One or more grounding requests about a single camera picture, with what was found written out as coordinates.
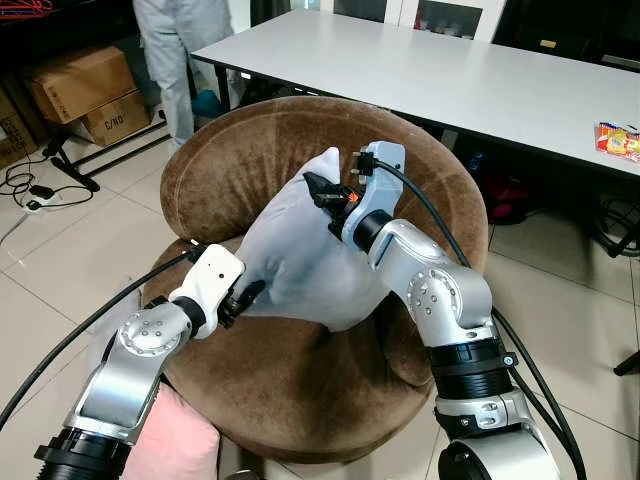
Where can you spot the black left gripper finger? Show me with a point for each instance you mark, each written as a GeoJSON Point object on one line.
{"type": "Point", "coordinates": [252, 292]}

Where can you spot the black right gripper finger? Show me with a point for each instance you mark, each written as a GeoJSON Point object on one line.
{"type": "Point", "coordinates": [314, 183]}

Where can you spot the pale grey pillow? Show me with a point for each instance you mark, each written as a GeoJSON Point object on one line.
{"type": "Point", "coordinates": [290, 260]}

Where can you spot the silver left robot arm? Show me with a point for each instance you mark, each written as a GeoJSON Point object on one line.
{"type": "Point", "coordinates": [125, 370]}

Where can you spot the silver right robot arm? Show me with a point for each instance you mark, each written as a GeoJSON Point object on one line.
{"type": "Point", "coordinates": [440, 290]}

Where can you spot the brown velvet round sofa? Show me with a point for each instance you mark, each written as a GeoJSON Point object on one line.
{"type": "Point", "coordinates": [260, 150]}

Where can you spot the pink pillow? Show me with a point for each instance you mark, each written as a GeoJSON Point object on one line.
{"type": "Point", "coordinates": [175, 445]}

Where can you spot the white table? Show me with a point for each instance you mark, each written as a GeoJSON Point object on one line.
{"type": "Point", "coordinates": [430, 80]}

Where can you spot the reddish canister vacuum cleaner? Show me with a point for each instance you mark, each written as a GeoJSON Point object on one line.
{"type": "Point", "coordinates": [505, 195]}

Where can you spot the white glass door cabinet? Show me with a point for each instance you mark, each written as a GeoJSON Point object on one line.
{"type": "Point", "coordinates": [390, 12]}

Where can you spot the person in grey trousers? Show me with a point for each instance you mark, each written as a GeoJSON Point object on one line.
{"type": "Point", "coordinates": [165, 60]}

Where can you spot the cardboard box with black print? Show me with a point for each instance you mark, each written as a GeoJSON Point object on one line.
{"type": "Point", "coordinates": [115, 122]}

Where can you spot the black metal stand foot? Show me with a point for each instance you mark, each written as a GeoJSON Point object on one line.
{"type": "Point", "coordinates": [72, 160]}

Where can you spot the white power strip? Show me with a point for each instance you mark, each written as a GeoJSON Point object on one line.
{"type": "Point", "coordinates": [40, 196]}

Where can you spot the large plain cardboard box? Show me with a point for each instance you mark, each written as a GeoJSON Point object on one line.
{"type": "Point", "coordinates": [80, 85]}

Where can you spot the red yellow snack packet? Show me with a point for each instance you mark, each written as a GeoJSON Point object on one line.
{"type": "Point", "coordinates": [618, 142]}

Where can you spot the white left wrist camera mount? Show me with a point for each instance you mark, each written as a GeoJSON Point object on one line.
{"type": "Point", "coordinates": [215, 270]}

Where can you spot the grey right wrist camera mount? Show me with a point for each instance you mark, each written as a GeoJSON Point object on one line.
{"type": "Point", "coordinates": [385, 190]}

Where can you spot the black metal frame leg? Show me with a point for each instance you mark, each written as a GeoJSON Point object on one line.
{"type": "Point", "coordinates": [627, 362]}

